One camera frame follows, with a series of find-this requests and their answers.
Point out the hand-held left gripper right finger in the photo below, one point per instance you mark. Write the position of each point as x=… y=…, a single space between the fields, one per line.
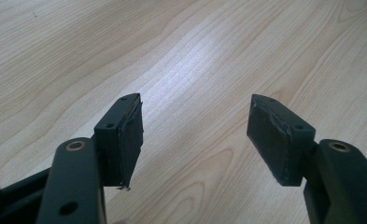
x=274 y=143

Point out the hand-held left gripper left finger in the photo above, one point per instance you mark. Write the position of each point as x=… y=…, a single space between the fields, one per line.
x=122 y=146

